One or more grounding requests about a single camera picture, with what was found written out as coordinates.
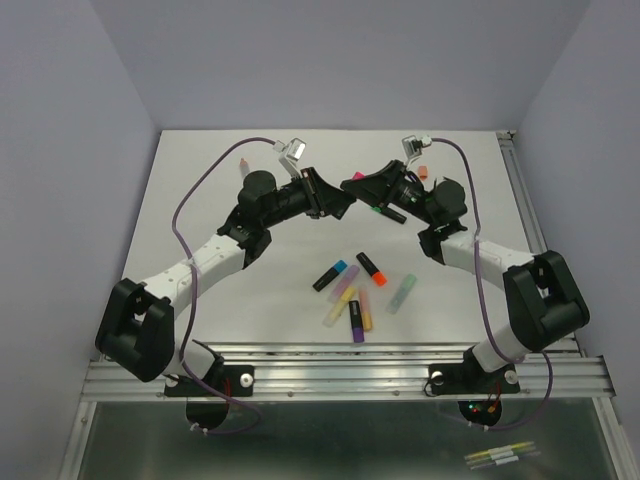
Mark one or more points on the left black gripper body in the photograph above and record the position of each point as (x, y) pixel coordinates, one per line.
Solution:
(291, 202)

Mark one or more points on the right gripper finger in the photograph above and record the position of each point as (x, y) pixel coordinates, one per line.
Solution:
(384, 184)
(382, 206)

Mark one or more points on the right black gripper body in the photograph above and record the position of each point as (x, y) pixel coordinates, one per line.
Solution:
(411, 197)

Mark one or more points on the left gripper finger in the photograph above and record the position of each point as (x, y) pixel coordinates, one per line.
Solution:
(335, 210)
(327, 196)

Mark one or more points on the black highlighter green cap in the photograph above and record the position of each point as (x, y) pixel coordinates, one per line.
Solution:
(391, 214)

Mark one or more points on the clear marker orange tip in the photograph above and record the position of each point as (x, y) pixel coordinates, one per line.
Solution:
(244, 167)

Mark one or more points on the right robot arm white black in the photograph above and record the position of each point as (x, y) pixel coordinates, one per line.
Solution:
(488, 262)

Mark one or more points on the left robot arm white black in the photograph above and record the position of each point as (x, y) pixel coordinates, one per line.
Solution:
(138, 327)

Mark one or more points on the black highlighter blue cap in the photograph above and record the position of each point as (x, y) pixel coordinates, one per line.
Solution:
(332, 273)

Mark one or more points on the pastel purple highlighter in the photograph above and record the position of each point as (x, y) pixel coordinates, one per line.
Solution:
(346, 281)

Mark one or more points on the black highlighter orange cap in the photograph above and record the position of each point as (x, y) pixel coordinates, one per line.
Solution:
(371, 269)

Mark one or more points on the pastel green highlighter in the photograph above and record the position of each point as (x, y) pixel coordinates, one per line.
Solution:
(401, 294)

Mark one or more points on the pastel orange yellow highlighter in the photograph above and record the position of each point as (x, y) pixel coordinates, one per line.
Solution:
(363, 298)

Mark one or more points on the black highlighter purple cap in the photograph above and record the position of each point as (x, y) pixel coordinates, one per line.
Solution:
(356, 321)

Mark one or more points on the pens on lower shelf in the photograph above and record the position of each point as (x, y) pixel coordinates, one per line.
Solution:
(503, 455)

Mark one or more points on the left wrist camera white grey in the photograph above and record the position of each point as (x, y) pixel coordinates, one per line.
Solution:
(289, 155)

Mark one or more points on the aluminium rail right side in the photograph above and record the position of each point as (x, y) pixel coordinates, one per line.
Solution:
(530, 210)

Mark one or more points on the aluminium rail frame front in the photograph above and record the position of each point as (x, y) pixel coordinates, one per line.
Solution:
(397, 372)

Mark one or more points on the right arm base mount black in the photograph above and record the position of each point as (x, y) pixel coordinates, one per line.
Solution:
(480, 392)

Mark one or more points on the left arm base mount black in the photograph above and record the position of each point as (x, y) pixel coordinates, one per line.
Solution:
(215, 394)

